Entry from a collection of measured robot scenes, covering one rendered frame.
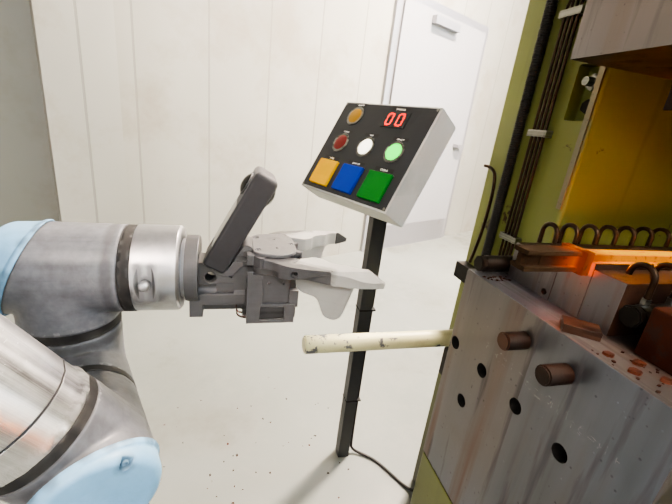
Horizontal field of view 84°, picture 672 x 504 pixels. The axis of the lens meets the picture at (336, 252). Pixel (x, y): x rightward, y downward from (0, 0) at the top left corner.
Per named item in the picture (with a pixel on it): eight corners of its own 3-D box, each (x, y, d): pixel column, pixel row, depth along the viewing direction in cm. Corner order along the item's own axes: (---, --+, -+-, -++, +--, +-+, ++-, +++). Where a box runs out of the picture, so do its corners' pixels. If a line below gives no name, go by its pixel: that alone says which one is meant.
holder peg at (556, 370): (546, 391, 47) (553, 373, 46) (531, 377, 49) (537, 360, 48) (572, 388, 48) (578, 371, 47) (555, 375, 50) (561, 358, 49)
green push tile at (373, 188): (377, 202, 85) (392, 174, 86) (355, 195, 91) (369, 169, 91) (381, 206, 87) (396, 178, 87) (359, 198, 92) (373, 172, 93)
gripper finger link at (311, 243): (326, 263, 55) (279, 278, 48) (330, 225, 53) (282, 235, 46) (342, 270, 53) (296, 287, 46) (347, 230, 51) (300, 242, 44)
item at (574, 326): (596, 332, 51) (599, 324, 50) (600, 342, 48) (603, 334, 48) (559, 321, 52) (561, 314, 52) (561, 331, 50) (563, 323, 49)
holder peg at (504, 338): (506, 354, 54) (511, 338, 53) (494, 343, 56) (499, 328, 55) (529, 353, 55) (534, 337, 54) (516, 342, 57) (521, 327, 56)
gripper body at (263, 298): (290, 292, 48) (192, 293, 45) (295, 229, 46) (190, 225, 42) (299, 323, 42) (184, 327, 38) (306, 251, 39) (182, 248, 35)
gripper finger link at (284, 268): (341, 277, 40) (271, 259, 43) (343, 262, 40) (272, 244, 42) (324, 293, 36) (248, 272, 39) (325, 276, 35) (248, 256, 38)
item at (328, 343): (304, 360, 90) (306, 341, 88) (300, 347, 95) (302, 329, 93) (462, 350, 102) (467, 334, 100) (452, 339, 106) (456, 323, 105)
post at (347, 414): (337, 457, 135) (383, 152, 99) (335, 448, 138) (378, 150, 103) (348, 456, 136) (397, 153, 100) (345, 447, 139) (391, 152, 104)
